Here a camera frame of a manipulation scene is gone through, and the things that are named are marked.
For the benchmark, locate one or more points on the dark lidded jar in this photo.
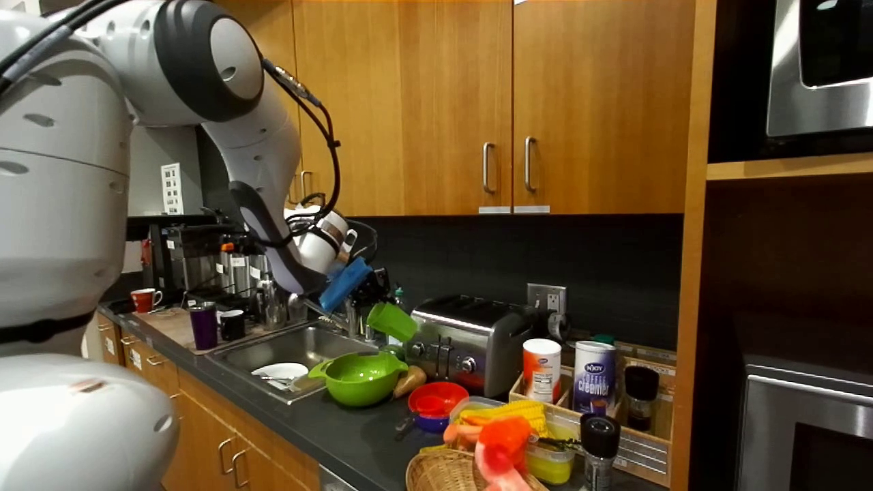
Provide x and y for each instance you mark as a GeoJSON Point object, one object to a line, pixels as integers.
{"type": "Point", "coordinates": [641, 392]}

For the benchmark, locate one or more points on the white plate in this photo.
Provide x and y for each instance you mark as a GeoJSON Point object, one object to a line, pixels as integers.
{"type": "Point", "coordinates": [281, 376]}

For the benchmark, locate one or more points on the stainless steel sink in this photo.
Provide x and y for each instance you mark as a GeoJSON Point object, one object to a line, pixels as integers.
{"type": "Point", "coordinates": [304, 345]}

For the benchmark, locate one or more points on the white orange canister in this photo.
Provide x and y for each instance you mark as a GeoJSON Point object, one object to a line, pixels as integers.
{"type": "Point", "coordinates": [540, 370]}

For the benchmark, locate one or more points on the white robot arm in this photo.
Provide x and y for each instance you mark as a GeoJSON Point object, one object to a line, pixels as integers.
{"type": "Point", "coordinates": [82, 95]}

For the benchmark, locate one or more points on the purple mug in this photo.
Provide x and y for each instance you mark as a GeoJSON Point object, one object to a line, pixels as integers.
{"type": "Point", "coordinates": [202, 324]}

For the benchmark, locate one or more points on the espresso machine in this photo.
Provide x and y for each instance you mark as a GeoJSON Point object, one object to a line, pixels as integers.
{"type": "Point", "coordinates": [198, 257]}

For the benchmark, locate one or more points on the green plastic cup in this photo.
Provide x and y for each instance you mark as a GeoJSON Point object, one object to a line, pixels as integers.
{"type": "Point", "coordinates": [390, 321]}

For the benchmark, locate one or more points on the white blue canister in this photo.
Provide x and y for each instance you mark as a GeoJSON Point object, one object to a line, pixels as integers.
{"type": "Point", "coordinates": [593, 377]}

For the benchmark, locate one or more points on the microwave oven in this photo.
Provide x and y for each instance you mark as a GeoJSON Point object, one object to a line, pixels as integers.
{"type": "Point", "coordinates": [821, 68]}

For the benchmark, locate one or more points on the red mug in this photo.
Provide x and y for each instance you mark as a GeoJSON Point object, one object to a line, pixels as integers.
{"type": "Point", "coordinates": [146, 298]}

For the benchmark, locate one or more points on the red and blue bowl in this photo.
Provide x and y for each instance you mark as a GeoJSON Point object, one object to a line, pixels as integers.
{"type": "Point", "coordinates": [431, 405]}

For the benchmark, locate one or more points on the wall power outlet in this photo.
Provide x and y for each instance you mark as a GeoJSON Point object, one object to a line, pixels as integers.
{"type": "Point", "coordinates": [548, 298]}

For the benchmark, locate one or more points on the green plastic bowl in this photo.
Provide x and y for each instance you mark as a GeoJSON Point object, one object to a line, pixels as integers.
{"type": "Point", "coordinates": [361, 380]}

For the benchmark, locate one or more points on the wicker basket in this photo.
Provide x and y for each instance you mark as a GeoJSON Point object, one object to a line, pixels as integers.
{"type": "Point", "coordinates": [456, 470]}

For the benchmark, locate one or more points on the silver toaster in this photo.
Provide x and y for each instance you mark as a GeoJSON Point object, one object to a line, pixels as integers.
{"type": "Point", "coordinates": [469, 340]}

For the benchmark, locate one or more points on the black white mug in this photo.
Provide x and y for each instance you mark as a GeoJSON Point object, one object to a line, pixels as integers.
{"type": "Point", "coordinates": [233, 324]}

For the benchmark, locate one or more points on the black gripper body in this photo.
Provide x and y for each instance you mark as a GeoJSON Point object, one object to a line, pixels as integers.
{"type": "Point", "coordinates": [375, 284]}

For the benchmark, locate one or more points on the clear plastic container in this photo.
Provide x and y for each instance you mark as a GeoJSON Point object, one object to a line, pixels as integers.
{"type": "Point", "coordinates": [543, 459]}

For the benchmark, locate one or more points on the black pepper grinder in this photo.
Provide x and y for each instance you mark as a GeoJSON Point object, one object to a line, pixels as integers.
{"type": "Point", "coordinates": [600, 444]}

